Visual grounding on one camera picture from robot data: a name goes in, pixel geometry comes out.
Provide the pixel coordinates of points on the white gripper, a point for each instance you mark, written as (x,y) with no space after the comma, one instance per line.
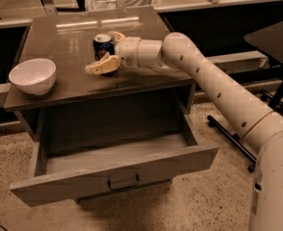
(127,51)

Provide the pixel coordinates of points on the blue pepsi can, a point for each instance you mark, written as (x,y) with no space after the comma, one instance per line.
(102,44)

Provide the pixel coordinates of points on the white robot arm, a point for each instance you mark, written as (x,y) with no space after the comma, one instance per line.
(254,121)

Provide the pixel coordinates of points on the grey drawer cabinet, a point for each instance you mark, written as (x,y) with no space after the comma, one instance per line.
(77,99)

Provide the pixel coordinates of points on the open grey top drawer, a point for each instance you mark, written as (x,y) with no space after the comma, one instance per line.
(76,163)

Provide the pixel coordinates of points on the white bowl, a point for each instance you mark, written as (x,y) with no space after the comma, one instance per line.
(36,76)

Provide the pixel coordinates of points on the dark round side table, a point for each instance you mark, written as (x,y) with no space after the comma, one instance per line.
(269,40)

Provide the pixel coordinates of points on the black wheeled table base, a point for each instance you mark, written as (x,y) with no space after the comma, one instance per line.
(235,139)

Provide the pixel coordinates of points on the black drawer handle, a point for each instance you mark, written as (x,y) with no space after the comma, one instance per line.
(125,185)

